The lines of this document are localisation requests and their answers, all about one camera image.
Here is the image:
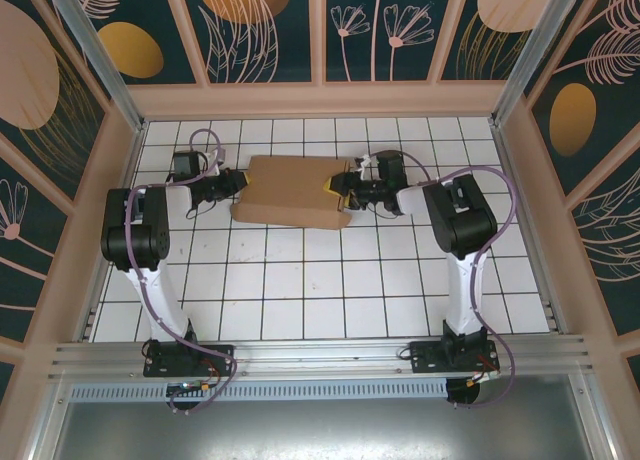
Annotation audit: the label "aluminium corner post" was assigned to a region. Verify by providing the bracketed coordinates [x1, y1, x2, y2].
[489, 0, 586, 127]
[39, 0, 147, 134]

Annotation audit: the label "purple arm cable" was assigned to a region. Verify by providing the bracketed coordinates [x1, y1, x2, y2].
[372, 149, 517, 411]
[127, 128, 240, 415]

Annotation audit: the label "slotted grey cable duct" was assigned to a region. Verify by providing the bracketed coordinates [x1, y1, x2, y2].
[69, 378, 449, 401]

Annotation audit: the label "brown cardboard box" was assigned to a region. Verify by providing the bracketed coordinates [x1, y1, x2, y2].
[229, 154, 354, 231]

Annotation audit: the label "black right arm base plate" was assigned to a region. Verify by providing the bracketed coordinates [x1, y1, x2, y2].
[409, 340, 501, 376]

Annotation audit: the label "aluminium side rail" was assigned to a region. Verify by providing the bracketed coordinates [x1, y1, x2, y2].
[79, 121, 147, 342]
[489, 121, 565, 336]

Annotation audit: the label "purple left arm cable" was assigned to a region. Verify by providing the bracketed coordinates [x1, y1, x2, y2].
[127, 128, 240, 415]

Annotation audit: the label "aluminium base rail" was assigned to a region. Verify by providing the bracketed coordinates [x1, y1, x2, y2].
[47, 334, 594, 381]

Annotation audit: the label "grey metal sheet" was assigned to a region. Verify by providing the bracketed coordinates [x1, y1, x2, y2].
[29, 373, 619, 460]

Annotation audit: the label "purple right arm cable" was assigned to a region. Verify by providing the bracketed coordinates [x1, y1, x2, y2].
[372, 149, 517, 411]

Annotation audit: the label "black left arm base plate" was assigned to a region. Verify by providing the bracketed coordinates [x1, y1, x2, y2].
[143, 343, 236, 379]

